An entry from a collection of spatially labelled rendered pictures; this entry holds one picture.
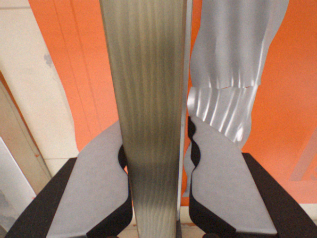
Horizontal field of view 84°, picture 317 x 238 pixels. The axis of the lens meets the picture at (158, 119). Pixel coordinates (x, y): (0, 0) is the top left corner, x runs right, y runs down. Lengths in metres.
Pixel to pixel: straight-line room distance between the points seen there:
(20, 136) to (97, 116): 0.08
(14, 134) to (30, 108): 0.03
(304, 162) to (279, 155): 0.04
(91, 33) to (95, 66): 0.03
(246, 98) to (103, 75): 0.15
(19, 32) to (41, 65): 0.03
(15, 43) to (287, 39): 0.24
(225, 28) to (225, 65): 0.03
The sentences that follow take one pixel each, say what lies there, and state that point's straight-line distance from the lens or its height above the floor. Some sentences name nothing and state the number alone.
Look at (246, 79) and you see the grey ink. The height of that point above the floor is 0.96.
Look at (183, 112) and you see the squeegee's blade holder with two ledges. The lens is 0.15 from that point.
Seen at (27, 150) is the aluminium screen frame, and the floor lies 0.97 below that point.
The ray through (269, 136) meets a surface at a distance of 0.26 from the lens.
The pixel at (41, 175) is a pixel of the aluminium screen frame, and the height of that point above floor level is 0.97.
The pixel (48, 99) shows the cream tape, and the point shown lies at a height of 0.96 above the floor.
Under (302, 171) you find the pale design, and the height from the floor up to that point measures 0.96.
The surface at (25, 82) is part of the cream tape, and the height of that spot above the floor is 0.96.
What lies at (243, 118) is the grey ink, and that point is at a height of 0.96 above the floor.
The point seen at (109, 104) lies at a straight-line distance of 0.20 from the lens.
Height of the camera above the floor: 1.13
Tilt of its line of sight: 59 degrees down
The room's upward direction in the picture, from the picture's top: 178 degrees clockwise
